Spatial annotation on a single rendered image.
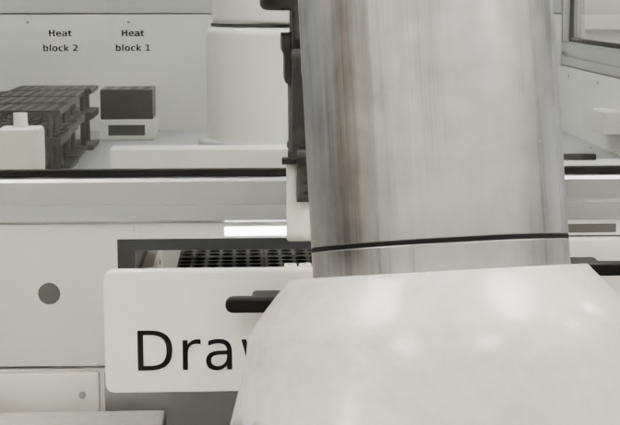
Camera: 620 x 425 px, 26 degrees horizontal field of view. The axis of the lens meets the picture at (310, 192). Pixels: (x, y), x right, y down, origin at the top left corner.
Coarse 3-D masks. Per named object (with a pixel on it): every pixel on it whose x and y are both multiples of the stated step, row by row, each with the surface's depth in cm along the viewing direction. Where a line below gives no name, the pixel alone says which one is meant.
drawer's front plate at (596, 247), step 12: (576, 240) 134; (588, 240) 134; (600, 240) 134; (612, 240) 134; (576, 252) 134; (588, 252) 134; (600, 252) 134; (612, 252) 134; (600, 276) 135; (612, 276) 135; (612, 288) 135
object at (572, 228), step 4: (568, 224) 135; (572, 224) 135; (576, 224) 135; (580, 224) 135; (584, 224) 135; (588, 224) 135; (592, 224) 136; (596, 224) 136; (600, 224) 136; (604, 224) 136; (608, 224) 136; (612, 224) 136; (568, 228) 135; (572, 228) 135; (576, 228) 135; (580, 228) 136; (584, 228) 136; (588, 228) 136; (592, 228) 136; (596, 228) 136; (600, 228) 136; (604, 228) 136; (608, 228) 136; (612, 228) 136
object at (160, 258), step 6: (150, 252) 145; (156, 252) 145; (162, 252) 154; (168, 252) 154; (174, 252) 154; (180, 252) 154; (150, 258) 142; (156, 258) 143; (162, 258) 154; (168, 258) 154; (174, 258) 154; (144, 264) 139; (150, 264) 139; (156, 264) 143; (162, 264) 154; (168, 264) 154; (174, 264) 154
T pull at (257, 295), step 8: (232, 296) 116; (240, 296) 116; (248, 296) 116; (256, 296) 116; (264, 296) 116; (272, 296) 116; (232, 304) 116; (240, 304) 116; (248, 304) 116; (256, 304) 116; (264, 304) 116; (232, 312) 116; (240, 312) 116; (248, 312) 116; (256, 312) 116
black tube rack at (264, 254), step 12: (192, 252) 142; (204, 252) 143; (216, 252) 143; (228, 252) 143; (240, 252) 142; (252, 252) 142; (264, 252) 142; (276, 252) 142; (288, 252) 142; (300, 252) 142; (180, 264) 136; (192, 264) 136; (204, 264) 136; (216, 264) 136; (228, 264) 136; (240, 264) 136; (252, 264) 136; (264, 264) 136; (276, 264) 136
